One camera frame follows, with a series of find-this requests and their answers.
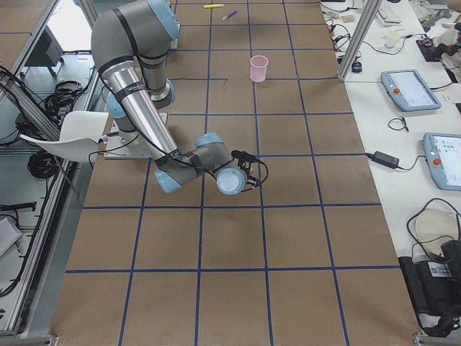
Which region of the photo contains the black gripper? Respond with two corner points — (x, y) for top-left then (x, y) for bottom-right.
(240, 161), (260, 189)

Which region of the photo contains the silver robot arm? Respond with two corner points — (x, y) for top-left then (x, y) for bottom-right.
(91, 1), (262, 195)

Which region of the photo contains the pink mesh cup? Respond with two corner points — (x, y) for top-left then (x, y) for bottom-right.
(249, 56), (269, 83)

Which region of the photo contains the black power adapter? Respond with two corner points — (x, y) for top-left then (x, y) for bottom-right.
(365, 151), (399, 169)

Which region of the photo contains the blue usb hub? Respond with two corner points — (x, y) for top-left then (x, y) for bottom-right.
(351, 61), (363, 74)

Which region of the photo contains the purple pen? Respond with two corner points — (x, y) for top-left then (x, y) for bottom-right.
(222, 9), (238, 21)

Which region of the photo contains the yellow pen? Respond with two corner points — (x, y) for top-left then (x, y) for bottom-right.
(203, 4), (225, 9)

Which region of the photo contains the white plastic chair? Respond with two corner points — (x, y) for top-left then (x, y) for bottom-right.
(20, 110), (109, 162)

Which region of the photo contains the far blue teach pendant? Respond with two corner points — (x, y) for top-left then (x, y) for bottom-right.
(380, 69), (442, 112)

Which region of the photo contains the blue teach pendant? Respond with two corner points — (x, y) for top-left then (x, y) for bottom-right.
(423, 133), (460, 191)
(380, 69), (442, 112)

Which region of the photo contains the near blue teach pendant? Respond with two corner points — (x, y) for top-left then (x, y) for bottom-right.
(423, 133), (460, 191)

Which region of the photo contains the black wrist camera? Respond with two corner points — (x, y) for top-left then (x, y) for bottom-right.
(231, 150), (259, 167)

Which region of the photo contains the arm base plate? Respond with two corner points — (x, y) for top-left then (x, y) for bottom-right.
(104, 110), (153, 159)

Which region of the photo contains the aluminium frame post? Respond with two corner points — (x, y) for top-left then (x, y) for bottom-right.
(337, 0), (381, 81)

